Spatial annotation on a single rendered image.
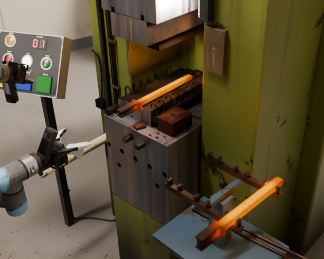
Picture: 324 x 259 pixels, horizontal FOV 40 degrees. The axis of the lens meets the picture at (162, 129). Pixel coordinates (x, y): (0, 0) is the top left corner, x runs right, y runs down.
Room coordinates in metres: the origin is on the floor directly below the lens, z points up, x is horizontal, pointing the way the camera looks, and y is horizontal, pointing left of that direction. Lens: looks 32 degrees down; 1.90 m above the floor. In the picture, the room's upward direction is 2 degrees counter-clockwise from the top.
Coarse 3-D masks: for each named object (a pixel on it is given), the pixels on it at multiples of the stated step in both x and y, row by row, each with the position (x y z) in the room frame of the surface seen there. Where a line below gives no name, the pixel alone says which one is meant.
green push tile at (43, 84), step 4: (40, 76) 1.83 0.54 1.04; (44, 76) 1.83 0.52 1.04; (40, 80) 1.82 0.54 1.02; (44, 80) 1.81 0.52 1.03; (48, 80) 1.81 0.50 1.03; (36, 84) 1.82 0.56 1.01; (40, 84) 1.81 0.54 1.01; (44, 84) 1.81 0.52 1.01; (48, 84) 1.80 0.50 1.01; (36, 88) 1.81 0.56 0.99; (40, 88) 1.80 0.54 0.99; (44, 88) 1.80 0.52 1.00; (48, 88) 1.79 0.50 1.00; (44, 92) 1.79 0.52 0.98; (48, 92) 1.78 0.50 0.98
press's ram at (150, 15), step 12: (108, 0) 1.71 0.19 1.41; (120, 0) 1.66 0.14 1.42; (132, 0) 1.61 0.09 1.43; (144, 0) 1.57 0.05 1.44; (156, 0) 1.54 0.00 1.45; (168, 0) 1.58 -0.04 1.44; (180, 0) 1.63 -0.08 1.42; (192, 0) 1.68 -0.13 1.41; (120, 12) 1.66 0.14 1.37; (132, 12) 1.62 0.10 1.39; (144, 12) 1.57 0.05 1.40; (156, 12) 1.54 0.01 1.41; (168, 12) 1.58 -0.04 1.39; (180, 12) 1.63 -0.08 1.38; (156, 24) 1.54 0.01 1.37
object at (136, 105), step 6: (180, 78) 1.83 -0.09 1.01; (186, 78) 1.83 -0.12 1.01; (168, 84) 1.77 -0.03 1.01; (174, 84) 1.77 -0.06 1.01; (156, 90) 1.72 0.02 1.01; (162, 90) 1.72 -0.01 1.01; (150, 96) 1.67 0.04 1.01; (156, 96) 1.68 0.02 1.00; (132, 102) 1.61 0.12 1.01; (138, 102) 1.61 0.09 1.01; (144, 102) 1.63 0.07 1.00; (120, 108) 1.56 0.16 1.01; (126, 108) 1.56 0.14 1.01; (132, 108) 1.59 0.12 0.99; (138, 108) 1.60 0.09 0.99; (120, 114) 1.55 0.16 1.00; (126, 114) 1.56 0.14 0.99
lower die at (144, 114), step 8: (176, 72) 1.95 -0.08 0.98; (184, 72) 1.93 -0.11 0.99; (200, 72) 1.90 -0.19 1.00; (160, 80) 1.87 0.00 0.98; (168, 80) 1.85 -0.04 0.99; (192, 80) 1.84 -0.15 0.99; (200, 80) 1.84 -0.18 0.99; (144, 88) 1.80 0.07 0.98; (152, 88) 1.77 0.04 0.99; (176, 88) 1.76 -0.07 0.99; (200, 88) 1.80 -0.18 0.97; (128, 96) 1.73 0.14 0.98; (136, 96) 1.70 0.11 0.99; (144, 96) 1.68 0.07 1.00; (160, 96) 1.68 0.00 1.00; (176, 96) 1.69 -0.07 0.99; (184, 96) 1.72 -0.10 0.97; (120, 104) 1.69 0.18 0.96; (144, 104) 1.61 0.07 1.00; (152, 104) 1.62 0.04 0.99; (160, 104) 1.62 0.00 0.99; (168, 104) 1.65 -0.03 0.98; (136, 112) 1.63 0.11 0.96; (144, 112) 1.59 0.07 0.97; (152, 112) 1.58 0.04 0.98; (160, 112) 1.61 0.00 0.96; (144, 120) 1.60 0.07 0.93
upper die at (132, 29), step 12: (192, 12) 1.76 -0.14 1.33; (120, 24) 1.67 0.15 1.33; (132, 24) 1.62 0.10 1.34; (144, 24) 1.58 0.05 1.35; (168, 24) 1.65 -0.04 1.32; (180, 24) 1.70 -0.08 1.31; (192, 24) 1.76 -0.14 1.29; (120, 36) 1.67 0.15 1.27; (132, 36) 1.62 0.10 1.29; (144, 36) 1.58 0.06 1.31; (156, 36) 1.60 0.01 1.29; (168, 36) 1.65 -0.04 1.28
